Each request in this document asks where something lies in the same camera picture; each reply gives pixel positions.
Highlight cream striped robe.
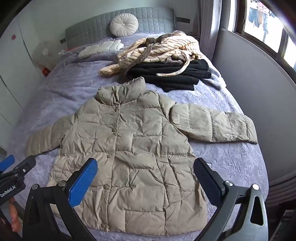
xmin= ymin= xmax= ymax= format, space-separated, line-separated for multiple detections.
xmin=97 ymin=30 xmax=201 ymax=78

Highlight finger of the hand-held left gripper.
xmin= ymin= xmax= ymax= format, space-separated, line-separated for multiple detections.
xmin=0 ymin=155 xmax=16 ymax=172
xmin=9 ymin=156 xmax=37 ymax=179

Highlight light grey blanket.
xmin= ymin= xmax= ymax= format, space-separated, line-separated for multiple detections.
xmin=203 ymin=56 xmax=228 ymax=90

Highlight white wardrobe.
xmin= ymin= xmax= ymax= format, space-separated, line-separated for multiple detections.
xmin=0 ymin=21 xmax=47 ymax=130

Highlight round white cushion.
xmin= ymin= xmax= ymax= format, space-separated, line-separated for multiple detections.
xmin=110 ymin=13 xmax=139 ymax=37

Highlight white plastic bag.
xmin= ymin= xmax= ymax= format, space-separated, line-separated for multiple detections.
xmin=35 ymin=40 xmax=59 ymax=70

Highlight window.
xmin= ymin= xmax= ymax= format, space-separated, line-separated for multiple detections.
xmin=233 ymin=0 xmax=296 ymax=70

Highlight grey curtain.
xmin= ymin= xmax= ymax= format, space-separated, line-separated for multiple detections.
xmin=199 ymin=0 xmax=236 ymax=61

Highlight person's left hand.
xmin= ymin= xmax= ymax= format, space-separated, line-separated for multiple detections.
xmin=8 ymin=198 xmax=23 ymax=232

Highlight grey quilted headboard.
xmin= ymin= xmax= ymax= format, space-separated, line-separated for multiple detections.
xmin=65 ymin=7 xmax=175 ymax=48

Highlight hanging blue jeans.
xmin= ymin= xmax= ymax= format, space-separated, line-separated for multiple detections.
xmin=248 ymin=8 xmax=261 ymax=27

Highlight lavender embossed bedspread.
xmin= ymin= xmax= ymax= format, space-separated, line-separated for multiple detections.
xmin=9 ymin=35 xmax=270 ymax=241

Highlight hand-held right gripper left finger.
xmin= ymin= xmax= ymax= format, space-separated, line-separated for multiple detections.
xmin=22 ymin=158 xmax=99 ymax=241

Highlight white puffer garment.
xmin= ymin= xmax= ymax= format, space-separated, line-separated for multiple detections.
xmin=77 ymin=39 xmax=125 ymax=58

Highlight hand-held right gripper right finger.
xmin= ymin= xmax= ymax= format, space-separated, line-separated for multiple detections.
xmin=193 ymin=158 xmax=270 ymax=241

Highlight black folded garment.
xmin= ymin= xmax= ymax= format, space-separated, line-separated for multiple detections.
xmin=125 ymin=59 xmax=212 ymax=92

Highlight beige puffer jacket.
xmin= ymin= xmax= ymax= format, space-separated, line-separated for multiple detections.
xmin=26 ymin=77 xmax=258 ymax=235

